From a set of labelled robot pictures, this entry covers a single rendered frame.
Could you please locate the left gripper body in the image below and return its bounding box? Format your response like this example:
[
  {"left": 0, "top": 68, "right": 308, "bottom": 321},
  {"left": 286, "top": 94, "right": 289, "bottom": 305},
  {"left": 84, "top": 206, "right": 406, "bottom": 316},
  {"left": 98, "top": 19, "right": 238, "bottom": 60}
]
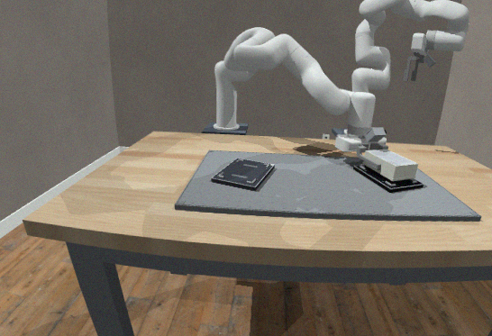
[{"left": 411, "top": 31, "right": 429, "bottom": 56}]

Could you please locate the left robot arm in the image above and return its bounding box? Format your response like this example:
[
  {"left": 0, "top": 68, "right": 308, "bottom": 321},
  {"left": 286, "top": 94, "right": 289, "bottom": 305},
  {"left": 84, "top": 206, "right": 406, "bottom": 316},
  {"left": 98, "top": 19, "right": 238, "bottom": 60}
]
[{"left": 352, "top": 0, "right": 469, "bottom": 93}]

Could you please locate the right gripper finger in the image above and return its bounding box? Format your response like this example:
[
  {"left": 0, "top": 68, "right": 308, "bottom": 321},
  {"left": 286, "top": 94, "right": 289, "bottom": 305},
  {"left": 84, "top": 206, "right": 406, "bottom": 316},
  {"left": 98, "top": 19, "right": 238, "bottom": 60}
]
[
  {"left": 369, "top": 143, "right": 388, "bottom": 150},
  {"left": 356, "top": 143, "right": 381, "bottom": 170}
]

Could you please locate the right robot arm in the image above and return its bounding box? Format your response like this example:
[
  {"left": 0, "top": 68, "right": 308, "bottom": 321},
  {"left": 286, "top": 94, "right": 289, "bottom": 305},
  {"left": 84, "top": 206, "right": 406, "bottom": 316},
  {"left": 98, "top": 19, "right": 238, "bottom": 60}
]
[{"left": 214, "top": 27, "right": 387, "bottom": 142}]

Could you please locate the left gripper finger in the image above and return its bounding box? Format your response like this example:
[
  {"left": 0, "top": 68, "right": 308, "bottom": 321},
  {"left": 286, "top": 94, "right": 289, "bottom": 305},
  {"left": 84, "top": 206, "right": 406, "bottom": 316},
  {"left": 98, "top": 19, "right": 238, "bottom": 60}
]
[
  {"left": 403, "top": 52, "right": 420, "bottom": 81},
  {"left": 411, "top": 55, "right": 424, "bottom": 81}
]

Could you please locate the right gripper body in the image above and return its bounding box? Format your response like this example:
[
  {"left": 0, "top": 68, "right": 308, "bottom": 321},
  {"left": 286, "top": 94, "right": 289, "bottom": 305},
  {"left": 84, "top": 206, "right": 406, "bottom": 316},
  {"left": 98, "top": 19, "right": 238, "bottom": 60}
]
[{"left": 335, "top": 133, "right": 387, "bottom": 152}]

